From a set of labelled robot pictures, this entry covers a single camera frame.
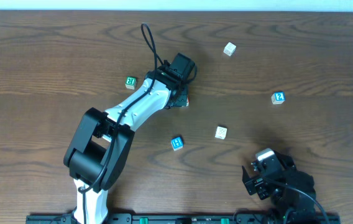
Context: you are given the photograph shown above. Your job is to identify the white block with blue D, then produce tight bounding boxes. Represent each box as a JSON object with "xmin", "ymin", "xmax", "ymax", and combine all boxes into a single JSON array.
[{"xmin": 215, "ymin": 126, "xmax": 227, "ymax": 139}]

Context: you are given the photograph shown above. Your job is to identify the blue number 2 block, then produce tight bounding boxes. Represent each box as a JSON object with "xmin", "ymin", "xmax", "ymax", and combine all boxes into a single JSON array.
[{"xmin": 271, "ymin": 91, "xmax": 285, "ymax": 105}]

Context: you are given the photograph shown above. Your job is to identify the red letter I block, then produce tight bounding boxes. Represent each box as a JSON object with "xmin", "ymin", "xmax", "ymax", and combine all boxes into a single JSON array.
[{"xmin": 185, "ymin": 96, "xmax": 190, "ymax": 107}]

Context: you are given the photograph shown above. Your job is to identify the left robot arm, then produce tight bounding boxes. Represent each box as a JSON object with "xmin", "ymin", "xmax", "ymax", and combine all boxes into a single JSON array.
[{"xmin": 63, "ymin": 67, "xmax": 196, "ymax": 223}]

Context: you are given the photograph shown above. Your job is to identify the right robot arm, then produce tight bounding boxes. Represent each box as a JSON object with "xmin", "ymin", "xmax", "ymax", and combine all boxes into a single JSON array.
[{"xmin": 242, "ymin": 148, "xmax": 320, "ymax": 223}]

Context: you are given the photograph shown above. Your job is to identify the blue letter H block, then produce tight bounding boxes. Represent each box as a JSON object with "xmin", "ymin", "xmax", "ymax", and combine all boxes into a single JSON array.
[{"xmin": 171, "ymin": 136, "xmax": 184, "ymax": 151}]

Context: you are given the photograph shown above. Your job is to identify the green letter R block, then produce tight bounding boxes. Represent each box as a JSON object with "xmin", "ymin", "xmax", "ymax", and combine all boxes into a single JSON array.
[{"xmin": 125, "ymin": 77, "xmax": 137, "ymax": 90}]

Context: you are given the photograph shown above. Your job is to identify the plain white block far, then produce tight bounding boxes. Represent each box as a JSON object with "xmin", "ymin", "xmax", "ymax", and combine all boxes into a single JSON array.
[{"xmin": 223, "ymin": 42, "xmax": 237, "ymax": 57}]

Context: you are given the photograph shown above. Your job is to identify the black mounting rail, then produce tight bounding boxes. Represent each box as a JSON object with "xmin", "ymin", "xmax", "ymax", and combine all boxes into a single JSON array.
[{"xmin": 25, "ymin": 212, "xmax": 341, "ymax": 224}]

